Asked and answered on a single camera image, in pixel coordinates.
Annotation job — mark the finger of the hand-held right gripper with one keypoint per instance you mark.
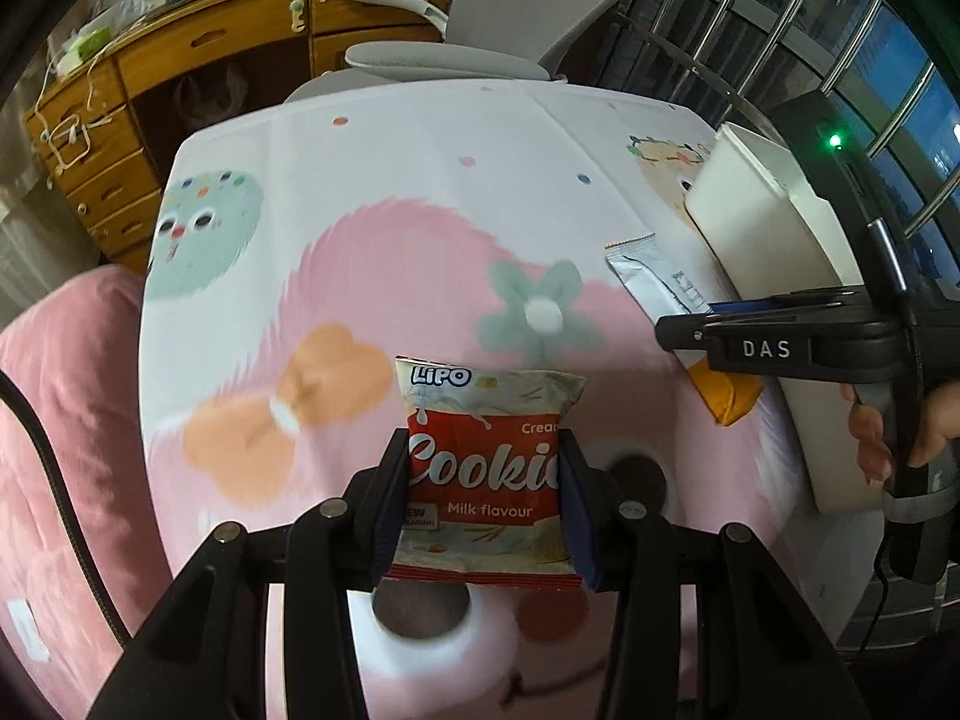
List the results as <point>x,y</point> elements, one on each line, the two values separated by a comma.
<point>686,334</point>
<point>787,305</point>

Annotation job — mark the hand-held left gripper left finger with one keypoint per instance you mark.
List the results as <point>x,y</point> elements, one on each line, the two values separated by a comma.
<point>390,499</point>

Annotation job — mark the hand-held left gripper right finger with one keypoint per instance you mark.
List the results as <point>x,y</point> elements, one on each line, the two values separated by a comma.
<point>576,514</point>

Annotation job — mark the blue silver snack packet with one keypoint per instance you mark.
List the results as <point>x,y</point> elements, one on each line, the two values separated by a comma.
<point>652,277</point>

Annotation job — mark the orange snack packet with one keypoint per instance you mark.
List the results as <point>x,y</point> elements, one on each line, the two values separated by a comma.
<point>724,390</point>

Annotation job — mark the white plastic bin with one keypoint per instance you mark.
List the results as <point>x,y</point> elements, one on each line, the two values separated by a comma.
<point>765,240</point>

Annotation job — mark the red white cookie packet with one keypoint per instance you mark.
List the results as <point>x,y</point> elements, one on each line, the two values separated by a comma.
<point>480,465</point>

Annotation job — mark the person's right hand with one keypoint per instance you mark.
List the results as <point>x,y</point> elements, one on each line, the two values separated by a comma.
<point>870,442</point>

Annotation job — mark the pink printed tablecloth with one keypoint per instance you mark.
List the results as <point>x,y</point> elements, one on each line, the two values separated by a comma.
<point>375,240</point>

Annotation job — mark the metal window railing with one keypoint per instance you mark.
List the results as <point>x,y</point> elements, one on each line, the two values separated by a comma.
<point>787,7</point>

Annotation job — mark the pink blanket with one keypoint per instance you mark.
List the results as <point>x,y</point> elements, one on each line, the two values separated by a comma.
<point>67,405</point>

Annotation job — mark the grey office chair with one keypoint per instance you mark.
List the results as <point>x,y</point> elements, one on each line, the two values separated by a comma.
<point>525,7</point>

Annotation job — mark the wooden desk with drawers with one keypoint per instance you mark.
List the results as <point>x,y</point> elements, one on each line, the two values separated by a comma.
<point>202,37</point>

